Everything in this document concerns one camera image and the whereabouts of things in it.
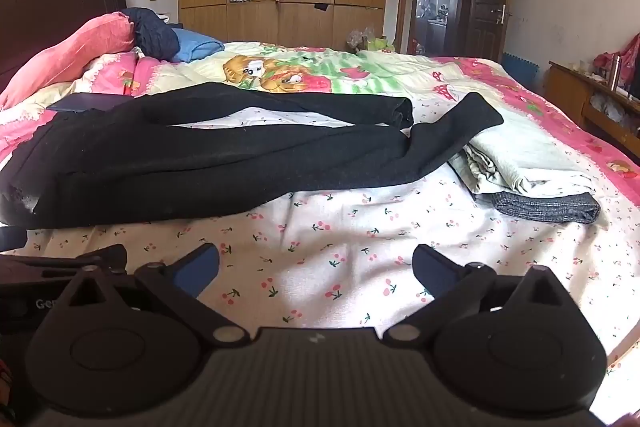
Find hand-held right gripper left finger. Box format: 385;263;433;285
67;243;253;350

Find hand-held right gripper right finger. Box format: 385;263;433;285
382;244;571;350

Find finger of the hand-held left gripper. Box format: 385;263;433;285
0;244;128;280
0;227;29;254

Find black pants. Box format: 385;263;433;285
0;82;504;229

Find printed cherry blanket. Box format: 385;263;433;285
0;42;640;378

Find folded grey cloth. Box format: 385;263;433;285
482;191;602;226

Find folded white cloth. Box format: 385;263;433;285
449;117;597;198

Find pink pillow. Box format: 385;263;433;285
0;12;138;108

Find blue foam mat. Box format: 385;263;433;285
502;52;541;84

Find blue cloth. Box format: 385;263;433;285
170;28;225;63

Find wooden side table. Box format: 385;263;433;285
542;61;640;158

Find clear plastic bags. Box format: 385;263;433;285
346;26;397;54

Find dark navy knit garment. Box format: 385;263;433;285
120;7;181;62

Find red cloth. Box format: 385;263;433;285
594;33;640;88

